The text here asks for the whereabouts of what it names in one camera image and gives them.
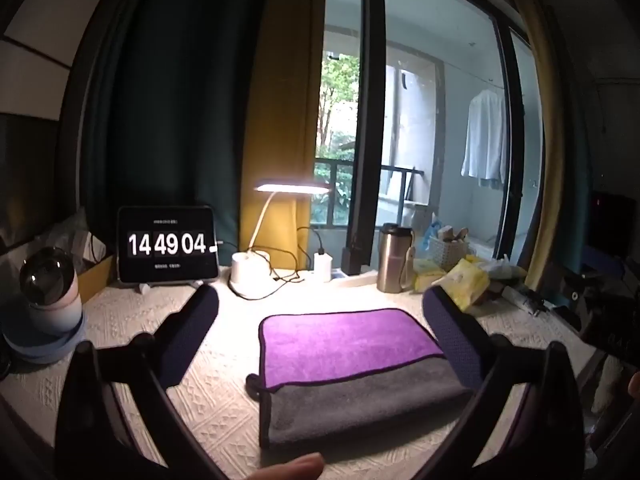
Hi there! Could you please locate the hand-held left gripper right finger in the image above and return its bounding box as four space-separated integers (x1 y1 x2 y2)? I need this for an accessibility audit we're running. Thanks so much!
415 286 587 480

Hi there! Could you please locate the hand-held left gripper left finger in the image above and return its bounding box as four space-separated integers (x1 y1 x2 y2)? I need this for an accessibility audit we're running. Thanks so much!
54 284 231 480

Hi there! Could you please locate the purple and grey towel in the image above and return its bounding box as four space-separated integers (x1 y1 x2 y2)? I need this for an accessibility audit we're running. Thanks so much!
246 308 474 450

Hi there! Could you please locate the person's left hand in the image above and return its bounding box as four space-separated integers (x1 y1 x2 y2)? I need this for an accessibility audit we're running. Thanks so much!
234 452 325 480

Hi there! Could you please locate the yellow plastic packet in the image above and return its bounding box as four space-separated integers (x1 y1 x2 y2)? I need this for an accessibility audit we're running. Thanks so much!
442 258 491 311

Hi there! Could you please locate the yellow-green wipes pack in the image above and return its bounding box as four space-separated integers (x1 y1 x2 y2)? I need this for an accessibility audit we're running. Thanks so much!
413 259 447 292

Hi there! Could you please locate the white patterned tablecloth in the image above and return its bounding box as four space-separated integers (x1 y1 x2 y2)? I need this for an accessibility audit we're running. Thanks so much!
0 269 606 480

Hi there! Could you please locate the white woven basket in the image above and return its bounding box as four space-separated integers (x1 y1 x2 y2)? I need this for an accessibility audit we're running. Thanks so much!
429 234 471 272

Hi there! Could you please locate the white desk lamp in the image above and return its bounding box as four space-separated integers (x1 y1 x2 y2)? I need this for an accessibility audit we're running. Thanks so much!
229 182 332 301

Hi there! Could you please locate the black tablet clock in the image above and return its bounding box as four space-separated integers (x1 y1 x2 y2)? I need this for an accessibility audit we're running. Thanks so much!
116 205 220 284

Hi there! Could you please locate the stainless steel tumbler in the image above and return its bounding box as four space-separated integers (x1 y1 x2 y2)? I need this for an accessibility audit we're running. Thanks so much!
376 223 416 294

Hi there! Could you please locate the blue plastic bag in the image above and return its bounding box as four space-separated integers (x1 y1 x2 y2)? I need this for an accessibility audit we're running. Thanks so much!
419 220 445 252

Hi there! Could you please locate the cardboard box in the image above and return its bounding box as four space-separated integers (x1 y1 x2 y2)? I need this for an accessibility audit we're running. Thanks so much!
75 254 119 304

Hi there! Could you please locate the white power strip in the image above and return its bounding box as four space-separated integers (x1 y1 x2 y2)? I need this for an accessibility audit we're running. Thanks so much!
300 269 377 289

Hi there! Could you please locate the black power adapter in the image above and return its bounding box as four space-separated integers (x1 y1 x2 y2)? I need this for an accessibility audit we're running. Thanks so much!
342 244 362 276

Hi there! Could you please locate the white charger plug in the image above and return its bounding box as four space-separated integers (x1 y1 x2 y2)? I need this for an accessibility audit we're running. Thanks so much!
314 247 334 283

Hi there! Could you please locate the blue round dish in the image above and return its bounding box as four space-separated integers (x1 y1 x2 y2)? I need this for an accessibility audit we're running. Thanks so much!
0 310 87 366

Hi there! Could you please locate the black balcony railing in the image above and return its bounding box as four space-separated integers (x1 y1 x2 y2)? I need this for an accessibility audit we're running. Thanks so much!
311 157 357 227

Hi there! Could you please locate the yellow curtain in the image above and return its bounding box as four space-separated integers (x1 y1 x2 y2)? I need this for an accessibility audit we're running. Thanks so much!
239 0 327 261
509 0 567 282

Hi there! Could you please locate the white hanging shirt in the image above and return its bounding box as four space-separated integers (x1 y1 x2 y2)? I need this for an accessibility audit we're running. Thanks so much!
460 88 509 189

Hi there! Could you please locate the dark green curtain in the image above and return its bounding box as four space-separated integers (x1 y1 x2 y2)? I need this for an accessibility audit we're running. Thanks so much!
79 0 277 242

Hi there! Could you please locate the white round camera device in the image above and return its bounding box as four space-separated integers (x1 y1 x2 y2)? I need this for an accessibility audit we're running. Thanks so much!
19 247 84 336

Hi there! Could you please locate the black cable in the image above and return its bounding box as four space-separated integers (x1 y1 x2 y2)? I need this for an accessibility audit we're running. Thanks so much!
269 226 327 282

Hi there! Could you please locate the black window frame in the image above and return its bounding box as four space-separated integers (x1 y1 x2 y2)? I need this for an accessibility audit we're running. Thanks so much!
348 0 387 272

